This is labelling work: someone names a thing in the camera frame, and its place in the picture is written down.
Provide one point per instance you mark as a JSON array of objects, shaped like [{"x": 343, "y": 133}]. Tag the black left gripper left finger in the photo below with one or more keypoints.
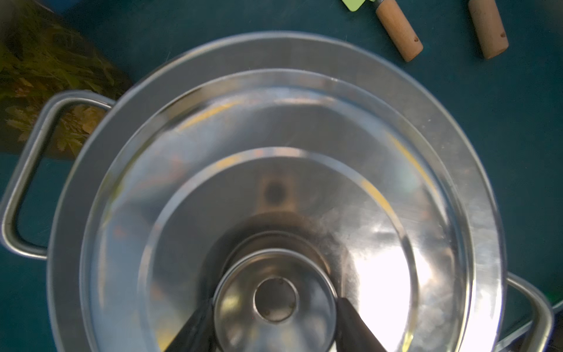
[{"x": 198, "y": 333}]

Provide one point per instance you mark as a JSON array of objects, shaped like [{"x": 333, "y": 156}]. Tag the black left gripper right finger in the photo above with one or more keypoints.
[{"x": 352, "y": 333}]

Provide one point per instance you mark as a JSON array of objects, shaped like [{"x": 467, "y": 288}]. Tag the steel pot lid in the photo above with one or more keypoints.
[{"x": 277, "y": 139}]

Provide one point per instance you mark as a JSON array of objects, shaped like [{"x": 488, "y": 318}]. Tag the stainless steel stock pot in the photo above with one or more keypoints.
[{"x": 540, "y": 329}]

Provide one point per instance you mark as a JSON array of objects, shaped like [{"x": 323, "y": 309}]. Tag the green potted plant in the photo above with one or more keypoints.
[{"x": 41, "y": 57}]

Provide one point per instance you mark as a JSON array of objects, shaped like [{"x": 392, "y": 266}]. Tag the green toy trowel wooden handle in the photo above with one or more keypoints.
[{"x": 398, "y": 28}]

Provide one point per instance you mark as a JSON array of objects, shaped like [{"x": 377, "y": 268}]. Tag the green toy rake wooden handle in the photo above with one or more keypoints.
[{"x": 489, "y": 28}]

